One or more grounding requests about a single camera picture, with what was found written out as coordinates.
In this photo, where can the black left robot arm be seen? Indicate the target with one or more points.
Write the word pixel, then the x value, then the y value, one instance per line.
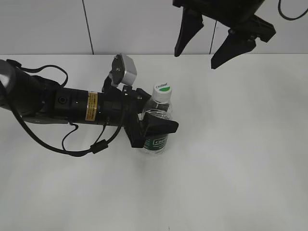
pixel 34 99

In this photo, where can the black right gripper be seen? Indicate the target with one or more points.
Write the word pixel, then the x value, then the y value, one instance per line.
pixel 238 15

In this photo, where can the clear cestbon water bottle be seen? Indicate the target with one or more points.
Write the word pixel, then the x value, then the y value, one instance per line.
pixel 159 106

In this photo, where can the white green bottle cap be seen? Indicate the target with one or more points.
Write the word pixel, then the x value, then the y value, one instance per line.
pixel 162 91

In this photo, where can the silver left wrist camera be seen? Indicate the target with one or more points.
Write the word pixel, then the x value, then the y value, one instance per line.
pixel 123 70

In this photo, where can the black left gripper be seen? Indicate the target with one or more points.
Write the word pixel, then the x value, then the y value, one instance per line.
pixel 121 108

